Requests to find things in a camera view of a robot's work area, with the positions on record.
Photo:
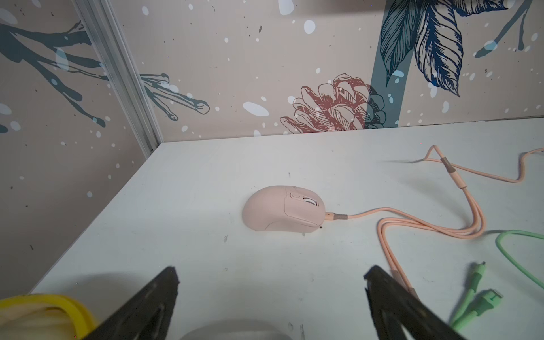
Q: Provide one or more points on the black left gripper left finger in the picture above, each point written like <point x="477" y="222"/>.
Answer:
<point x="147" y="315"/>

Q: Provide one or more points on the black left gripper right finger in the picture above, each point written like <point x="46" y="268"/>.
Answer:
<point x="397" y="313"/>

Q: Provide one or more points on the silver grey computer mouse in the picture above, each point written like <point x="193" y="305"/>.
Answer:
<point x="237" y="330"/>

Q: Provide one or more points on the pink computer mouse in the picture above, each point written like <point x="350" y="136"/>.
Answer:
<point x="284" y="209"/>

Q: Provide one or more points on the yellow bowl with buns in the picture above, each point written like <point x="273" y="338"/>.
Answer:
<point x="45" y="316"/>

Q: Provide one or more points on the aluminium frame corner post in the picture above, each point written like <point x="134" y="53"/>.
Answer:
<point x="110" y="44"/>

